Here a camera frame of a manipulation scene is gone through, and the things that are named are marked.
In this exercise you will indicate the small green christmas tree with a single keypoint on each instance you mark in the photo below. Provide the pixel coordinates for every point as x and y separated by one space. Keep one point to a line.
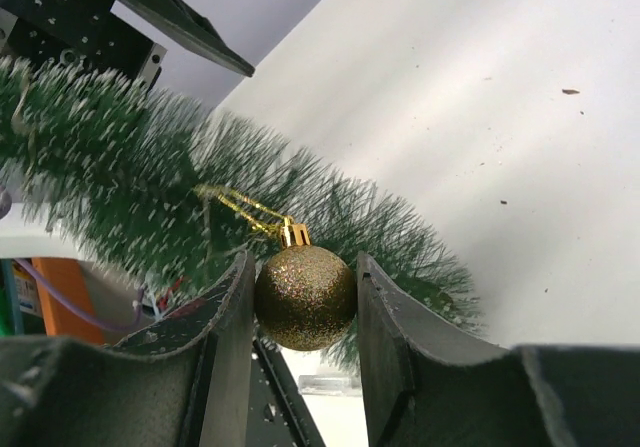
114 166

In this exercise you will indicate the gold bauble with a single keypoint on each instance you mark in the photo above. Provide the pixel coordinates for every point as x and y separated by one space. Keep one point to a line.
305 296

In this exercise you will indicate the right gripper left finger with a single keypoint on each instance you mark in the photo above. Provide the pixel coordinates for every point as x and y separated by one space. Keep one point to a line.
183 381

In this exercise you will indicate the clear battery box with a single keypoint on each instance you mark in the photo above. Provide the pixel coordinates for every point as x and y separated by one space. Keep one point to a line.
329 385

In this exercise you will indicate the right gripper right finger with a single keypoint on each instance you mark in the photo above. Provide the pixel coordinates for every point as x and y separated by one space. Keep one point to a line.
427 383

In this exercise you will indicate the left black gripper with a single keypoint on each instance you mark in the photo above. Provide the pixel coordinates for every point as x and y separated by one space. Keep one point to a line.
86 34

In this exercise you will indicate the orange bin rim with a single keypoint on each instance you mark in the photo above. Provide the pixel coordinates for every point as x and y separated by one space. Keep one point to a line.
65 276

